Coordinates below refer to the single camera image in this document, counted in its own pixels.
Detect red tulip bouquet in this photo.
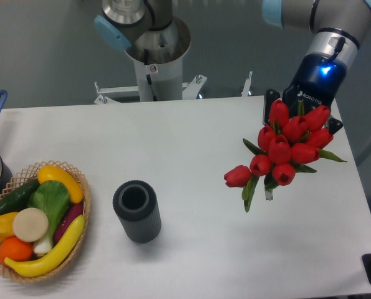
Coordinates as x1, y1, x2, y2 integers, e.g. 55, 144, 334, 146
223, 99, 343, 212

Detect green bok choy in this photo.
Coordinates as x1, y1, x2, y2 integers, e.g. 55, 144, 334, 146
27, 181, 70, 257

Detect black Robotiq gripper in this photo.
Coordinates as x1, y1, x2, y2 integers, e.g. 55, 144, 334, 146
261, 53, 348, 200

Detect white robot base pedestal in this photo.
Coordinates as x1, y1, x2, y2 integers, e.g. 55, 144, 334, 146
93, 0, 254, 105

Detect yellow banana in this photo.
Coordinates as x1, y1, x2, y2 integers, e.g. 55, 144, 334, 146
4, 215, 85, 278

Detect green cucumber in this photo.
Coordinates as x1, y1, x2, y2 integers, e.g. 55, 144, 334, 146
0, 179, 40, 216

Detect beige round mushroom cap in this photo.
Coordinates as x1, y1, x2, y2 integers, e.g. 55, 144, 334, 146
12, 207, 49, 242

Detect purple eggplant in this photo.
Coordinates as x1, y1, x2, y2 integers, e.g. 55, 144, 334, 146
54, 202, 83, 245

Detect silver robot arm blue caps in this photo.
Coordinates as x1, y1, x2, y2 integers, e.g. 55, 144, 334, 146
262, 1, 371, 116

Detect orange fruit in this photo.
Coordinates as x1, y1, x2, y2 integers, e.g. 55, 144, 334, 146
0, 237, 33, 264

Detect dark grey ribbed vase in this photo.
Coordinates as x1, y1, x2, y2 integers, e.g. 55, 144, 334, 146
112, 180, 161, 244

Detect yellow bell pepper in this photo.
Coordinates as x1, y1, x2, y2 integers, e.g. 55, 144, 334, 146
0, 212, 18, 242

